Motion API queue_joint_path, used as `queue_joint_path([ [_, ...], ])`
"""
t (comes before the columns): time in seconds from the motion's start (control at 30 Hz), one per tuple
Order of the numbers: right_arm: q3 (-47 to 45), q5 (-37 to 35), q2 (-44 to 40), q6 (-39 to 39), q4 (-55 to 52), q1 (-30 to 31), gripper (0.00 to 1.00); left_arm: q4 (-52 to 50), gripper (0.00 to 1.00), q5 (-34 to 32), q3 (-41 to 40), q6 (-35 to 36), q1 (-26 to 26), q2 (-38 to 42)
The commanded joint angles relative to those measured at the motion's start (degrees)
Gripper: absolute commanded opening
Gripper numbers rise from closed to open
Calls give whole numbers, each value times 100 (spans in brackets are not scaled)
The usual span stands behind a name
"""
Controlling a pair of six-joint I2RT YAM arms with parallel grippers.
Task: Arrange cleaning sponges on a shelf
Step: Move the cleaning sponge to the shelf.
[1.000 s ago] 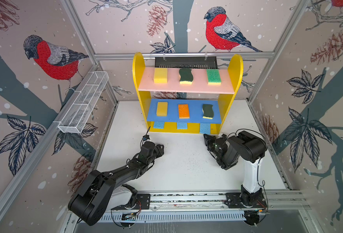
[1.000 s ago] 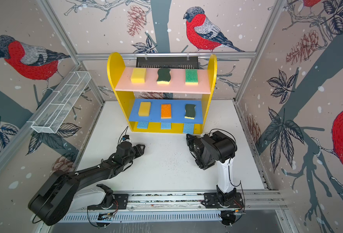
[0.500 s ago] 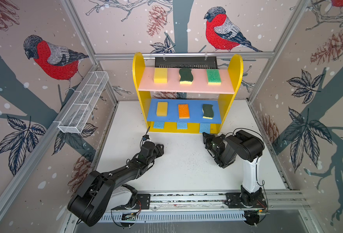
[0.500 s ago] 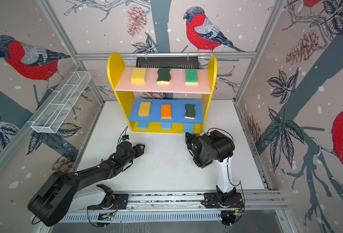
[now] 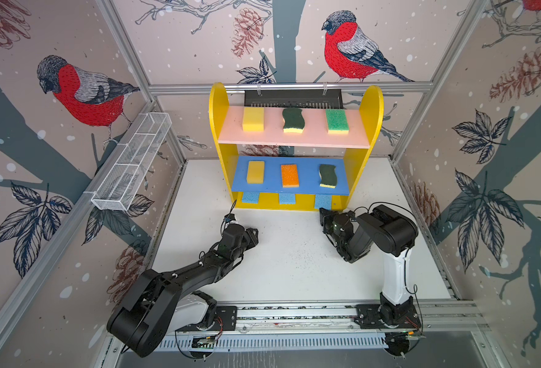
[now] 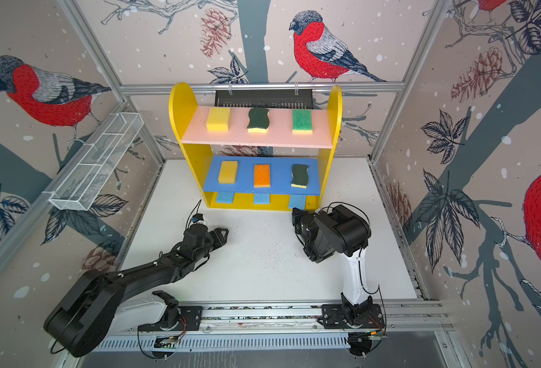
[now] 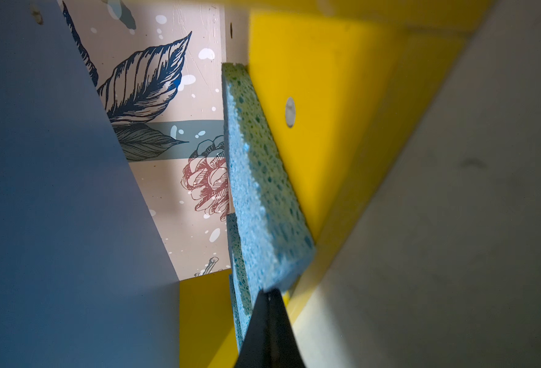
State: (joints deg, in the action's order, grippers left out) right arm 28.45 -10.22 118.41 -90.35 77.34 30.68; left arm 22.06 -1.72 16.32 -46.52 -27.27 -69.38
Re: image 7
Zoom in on blue sponge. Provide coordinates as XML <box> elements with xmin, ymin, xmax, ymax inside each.
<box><xmin>227</xmin><ymin>213</ymin><xmax>253</xmax><ymax>340</ymax></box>
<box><xmin>229</xmin><ymin>274</ymin><xmax>243</xmax><ymax>351</ymax></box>
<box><xmin>221</xmin><ymin>63</ymin><xmax>316</xmax><ymax>296</ymax></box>

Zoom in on yellow shelf unit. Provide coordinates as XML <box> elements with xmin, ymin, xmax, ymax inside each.
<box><xmin>0</xmin><ymin>1</ymin><xmax>490</xmax><ymax>367</ymax></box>

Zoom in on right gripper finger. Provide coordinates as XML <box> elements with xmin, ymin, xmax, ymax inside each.
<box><xmin>234</xmin><ymin>288</ymin><xmax>305</xmax><ymax>368</ymax></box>

